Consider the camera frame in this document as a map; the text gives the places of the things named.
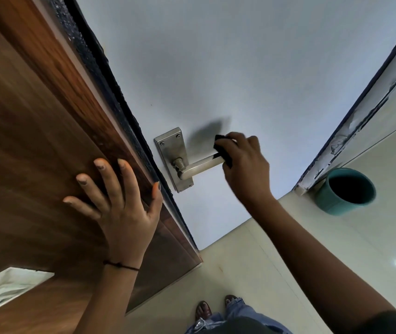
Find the black door edge strip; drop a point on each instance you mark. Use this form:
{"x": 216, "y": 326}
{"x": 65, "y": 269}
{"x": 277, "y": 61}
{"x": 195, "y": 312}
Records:
{"x": 95, "y": 59}

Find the brown sandal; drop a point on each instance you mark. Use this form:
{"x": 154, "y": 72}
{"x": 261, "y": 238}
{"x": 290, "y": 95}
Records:
{"x": 231, "y": 300}
{"x": 203, "y": 310}

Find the person's left forearm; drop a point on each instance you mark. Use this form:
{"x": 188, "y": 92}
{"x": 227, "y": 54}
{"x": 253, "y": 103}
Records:
{"x": 107, "y": 302}

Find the dark shirt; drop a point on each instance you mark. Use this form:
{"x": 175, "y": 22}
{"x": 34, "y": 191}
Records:
{"x": 392, "y": 325}

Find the door frame with peeling paint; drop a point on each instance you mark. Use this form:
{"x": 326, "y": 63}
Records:
{"x": 344, "y": 135}

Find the person's left hand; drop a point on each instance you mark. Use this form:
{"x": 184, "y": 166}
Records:
{"x": 123, "y": 226}

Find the person's right fingers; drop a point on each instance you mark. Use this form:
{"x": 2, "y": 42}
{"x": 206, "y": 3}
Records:
{"x": 241, "y": 139}

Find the white door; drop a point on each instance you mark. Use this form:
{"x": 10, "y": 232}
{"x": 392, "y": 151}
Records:
{"x": 253, "y": 66}

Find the person's right hand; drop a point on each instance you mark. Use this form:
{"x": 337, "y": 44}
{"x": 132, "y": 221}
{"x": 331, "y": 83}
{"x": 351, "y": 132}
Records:
{"x": 250, "y": 173}

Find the brown wooden panel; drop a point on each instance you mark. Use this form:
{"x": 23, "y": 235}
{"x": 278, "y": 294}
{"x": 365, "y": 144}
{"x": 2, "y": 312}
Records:
{"x": 27, "y": 118}

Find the person's right forearm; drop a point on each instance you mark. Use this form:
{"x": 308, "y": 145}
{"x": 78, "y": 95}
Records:
{"x": 305, "y": 267}

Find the person's left middle finger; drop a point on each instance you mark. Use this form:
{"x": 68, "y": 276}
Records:
{"x": 109, "y": 180}

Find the blue jeans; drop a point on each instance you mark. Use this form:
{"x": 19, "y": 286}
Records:
{"x": 243, "y": 309}

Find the black cleaning cloth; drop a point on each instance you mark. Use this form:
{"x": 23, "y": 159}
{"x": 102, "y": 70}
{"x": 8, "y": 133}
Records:
{"x": 226, "y": 158}

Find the person's left thumb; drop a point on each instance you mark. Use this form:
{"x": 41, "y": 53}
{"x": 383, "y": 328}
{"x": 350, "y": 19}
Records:
{"x": 155, "y": 205}

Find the person's left little finger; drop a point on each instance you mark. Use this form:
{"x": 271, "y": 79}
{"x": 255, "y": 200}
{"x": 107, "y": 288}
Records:
{"x": 81, "y": 207}

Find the teal plastic bucket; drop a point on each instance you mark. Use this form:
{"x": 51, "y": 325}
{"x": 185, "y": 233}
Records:
{"x": 330, "y": 201}

